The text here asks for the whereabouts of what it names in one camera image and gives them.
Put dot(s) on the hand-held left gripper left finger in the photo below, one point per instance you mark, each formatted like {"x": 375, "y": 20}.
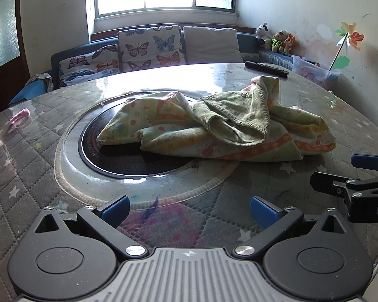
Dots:
{"x": 115, "y": 211}

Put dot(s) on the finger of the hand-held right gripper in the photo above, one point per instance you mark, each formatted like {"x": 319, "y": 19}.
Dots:
{"x": 324, "y": 182}
{"x": 365, "y": 161}

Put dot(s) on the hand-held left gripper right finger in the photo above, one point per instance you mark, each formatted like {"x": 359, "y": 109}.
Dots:
{"x": 263, "y": 212}

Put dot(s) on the green floral children's shirt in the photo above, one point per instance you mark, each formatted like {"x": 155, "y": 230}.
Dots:
{"x": 226, "y": 116}

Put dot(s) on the black round cooktop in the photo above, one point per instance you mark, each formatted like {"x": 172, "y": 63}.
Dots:
{"x": 129, "y": 163}

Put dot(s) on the quilted grey table cover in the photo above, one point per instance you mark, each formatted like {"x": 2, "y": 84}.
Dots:
{"x": 34, "y": 170}

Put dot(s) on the clear plastic box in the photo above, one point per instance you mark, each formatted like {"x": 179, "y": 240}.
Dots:
{"x": 312, "y": 70}

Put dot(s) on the colourful pinwheel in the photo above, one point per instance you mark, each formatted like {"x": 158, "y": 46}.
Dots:
{"x": 349, "y": 36}

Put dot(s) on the black remote control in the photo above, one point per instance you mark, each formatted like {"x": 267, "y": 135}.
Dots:
{"x": 266, "y": 68}

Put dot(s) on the small pink object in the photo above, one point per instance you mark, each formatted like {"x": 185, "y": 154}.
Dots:
{"x": 19, "y": 118}

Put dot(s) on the orange plush fox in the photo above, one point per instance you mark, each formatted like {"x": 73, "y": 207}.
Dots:
{"x": 289, "y": 45}

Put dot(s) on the brown plush bear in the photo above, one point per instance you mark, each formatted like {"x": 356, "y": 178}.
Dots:
{"x": 278, "y": 42}

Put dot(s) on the blue cloth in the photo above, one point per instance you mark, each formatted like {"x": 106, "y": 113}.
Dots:
{"x": 31, "y": 89}

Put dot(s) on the butterfly print seat cushion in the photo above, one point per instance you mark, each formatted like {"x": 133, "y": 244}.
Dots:
{"x": 88, "y": 66}

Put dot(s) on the grey cloth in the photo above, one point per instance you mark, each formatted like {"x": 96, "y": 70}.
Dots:
{"x": 45, "y": 80}

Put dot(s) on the dark blue sofa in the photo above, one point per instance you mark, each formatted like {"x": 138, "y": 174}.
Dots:
{"x": 249, "y": 42}

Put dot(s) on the black and white plush cow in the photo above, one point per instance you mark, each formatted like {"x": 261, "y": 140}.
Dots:
{"x": 263, "y": 34}

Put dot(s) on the butterfly print back cushion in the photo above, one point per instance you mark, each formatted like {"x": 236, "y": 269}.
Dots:
{"x": 151, "y": 47}

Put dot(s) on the plain white cushion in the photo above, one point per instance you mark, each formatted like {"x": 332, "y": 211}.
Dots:
{"x": 211, "y": 44}

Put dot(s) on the dark wooden door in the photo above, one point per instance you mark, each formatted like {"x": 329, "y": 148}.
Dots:
{"x": 6, "y": 37}

